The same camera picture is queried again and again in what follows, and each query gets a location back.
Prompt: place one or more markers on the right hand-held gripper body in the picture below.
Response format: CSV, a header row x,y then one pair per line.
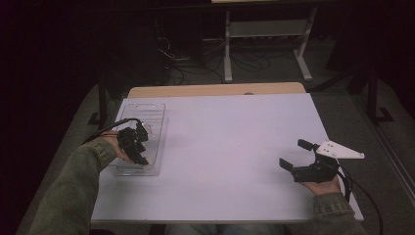
x,y
321,171

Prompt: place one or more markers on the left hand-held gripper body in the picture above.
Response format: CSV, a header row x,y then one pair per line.
x,y
129,143

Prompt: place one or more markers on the clear plastic container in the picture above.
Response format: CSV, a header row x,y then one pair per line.
x,y
156,147

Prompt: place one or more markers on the person's left hand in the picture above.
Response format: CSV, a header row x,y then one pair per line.
x,y
114,143

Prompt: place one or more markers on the person's right hand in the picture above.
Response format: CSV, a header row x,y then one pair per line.
x,y
323,188

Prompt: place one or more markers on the black metal stand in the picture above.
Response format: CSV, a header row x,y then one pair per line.
x,y
102,104
372,98

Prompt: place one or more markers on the metal frame desk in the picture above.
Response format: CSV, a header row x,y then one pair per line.
x,y
267,27

